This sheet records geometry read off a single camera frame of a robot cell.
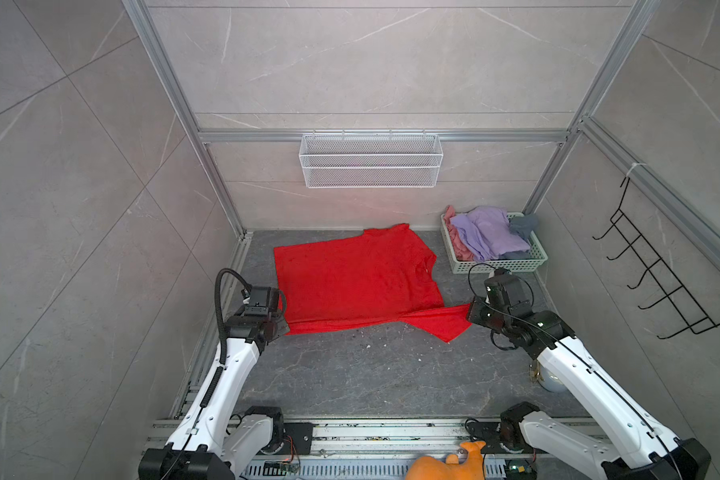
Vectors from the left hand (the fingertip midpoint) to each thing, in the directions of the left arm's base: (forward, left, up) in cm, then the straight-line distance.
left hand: (270, 318), depth 81 cm
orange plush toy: (-34, -48, -9) cm, 60 cm away
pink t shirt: (+27, -62, -5) cm, 68 cm away
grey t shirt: (+38, -87, -3) cm, 95 cm away
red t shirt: (+22, -30, -12) cm, 39 cm away
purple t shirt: (+35, -73, -5) cm, 81 cm away
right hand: (0, -55, +5) cm, 55 cm away
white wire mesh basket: (+50, -30, +17) cm, 61 cm away
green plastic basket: (+22, -80, -8) cm, 84 cm away
